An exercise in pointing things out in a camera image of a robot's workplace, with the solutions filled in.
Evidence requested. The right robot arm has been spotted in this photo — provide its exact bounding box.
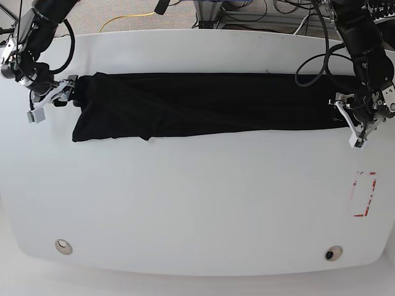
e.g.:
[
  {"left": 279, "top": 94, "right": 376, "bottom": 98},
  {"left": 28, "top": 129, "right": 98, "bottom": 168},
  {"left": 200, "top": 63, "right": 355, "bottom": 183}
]
[{"left": 1, "top": 1, "right": 77, "bottom": 111}]

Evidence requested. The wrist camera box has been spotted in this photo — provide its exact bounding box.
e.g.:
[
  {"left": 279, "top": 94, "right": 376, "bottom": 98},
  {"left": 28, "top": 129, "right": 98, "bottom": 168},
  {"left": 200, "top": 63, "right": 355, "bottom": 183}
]
[
  {"left": 27, "top": 109, "right": 46, "bottom": 123},
  {"left": 349, "top": 134, "right": 365, "bottom": 150}
]

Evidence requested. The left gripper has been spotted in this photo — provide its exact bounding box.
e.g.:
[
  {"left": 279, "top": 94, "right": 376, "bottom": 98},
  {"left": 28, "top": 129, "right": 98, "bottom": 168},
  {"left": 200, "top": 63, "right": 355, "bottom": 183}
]
[{"left": 328, "top": 92, "right": 386, "bottom": 141}]

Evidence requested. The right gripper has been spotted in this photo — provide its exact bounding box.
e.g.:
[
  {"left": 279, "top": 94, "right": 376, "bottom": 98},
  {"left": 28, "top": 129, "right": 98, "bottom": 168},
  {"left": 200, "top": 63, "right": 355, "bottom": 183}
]
[{"left": 29, "top": 75, "right": 78, "bottom": 111}]

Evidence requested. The table grommet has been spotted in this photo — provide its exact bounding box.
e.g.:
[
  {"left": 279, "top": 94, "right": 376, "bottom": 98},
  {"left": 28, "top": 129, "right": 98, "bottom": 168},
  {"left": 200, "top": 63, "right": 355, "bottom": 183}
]
[
  {"left": 324, "top": 245, "right": 343, "bottom": 261},
  {"left": 55, "top": 239, "right": 73, "bottom": 255}
]

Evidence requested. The left table grommet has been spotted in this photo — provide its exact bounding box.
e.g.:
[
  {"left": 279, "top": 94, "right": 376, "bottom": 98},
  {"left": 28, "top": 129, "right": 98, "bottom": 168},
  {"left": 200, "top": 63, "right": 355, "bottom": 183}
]
[{"left": 55, "top": 239, "right": 73, "bottom": 255}]

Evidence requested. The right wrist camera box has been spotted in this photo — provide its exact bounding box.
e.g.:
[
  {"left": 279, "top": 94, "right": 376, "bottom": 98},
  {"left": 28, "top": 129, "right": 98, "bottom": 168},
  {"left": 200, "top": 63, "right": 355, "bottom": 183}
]
[{"left": 27, "top": 109, "right": 46, "bottom": 123}]

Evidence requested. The aluminium table leg frame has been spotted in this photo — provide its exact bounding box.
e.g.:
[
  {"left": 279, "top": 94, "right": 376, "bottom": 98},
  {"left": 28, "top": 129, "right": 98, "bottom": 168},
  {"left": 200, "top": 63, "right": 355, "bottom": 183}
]
[{"left": 192, "top": 1, "right": 226, "bottom": 29}]

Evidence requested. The yellow cable on floor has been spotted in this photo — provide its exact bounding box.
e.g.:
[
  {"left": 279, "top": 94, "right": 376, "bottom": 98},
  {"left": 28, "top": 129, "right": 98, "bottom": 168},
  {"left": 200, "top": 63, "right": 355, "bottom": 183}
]
[{"left": 98, "top": 11, "right": 155, "bottom": 33}]

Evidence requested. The black T-shirt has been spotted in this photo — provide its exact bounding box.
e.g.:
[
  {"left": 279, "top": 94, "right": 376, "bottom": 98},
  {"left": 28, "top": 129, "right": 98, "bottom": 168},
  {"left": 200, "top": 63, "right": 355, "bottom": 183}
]
[{"left": 72, "top": 72, "right": 347, "bottom": 142}]

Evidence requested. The right table grommet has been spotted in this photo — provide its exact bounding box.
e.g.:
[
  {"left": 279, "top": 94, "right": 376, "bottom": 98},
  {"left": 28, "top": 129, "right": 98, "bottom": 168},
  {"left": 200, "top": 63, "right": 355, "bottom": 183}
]
[{"left": 324, "top": 245, "right": 343, "bottom": 261}]

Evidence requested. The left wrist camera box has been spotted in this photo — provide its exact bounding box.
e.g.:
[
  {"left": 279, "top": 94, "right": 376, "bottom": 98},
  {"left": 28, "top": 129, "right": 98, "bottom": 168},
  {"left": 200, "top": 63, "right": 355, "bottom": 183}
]
[{"left": 349, "top": 134, "right": 365, "bottom": 150}]

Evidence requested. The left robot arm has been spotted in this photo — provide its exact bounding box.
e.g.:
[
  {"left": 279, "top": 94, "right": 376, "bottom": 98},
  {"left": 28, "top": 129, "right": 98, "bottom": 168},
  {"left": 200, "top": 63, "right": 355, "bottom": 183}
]
[{"left": 296, "top": 1, "right": 394, "bottom": 148}]

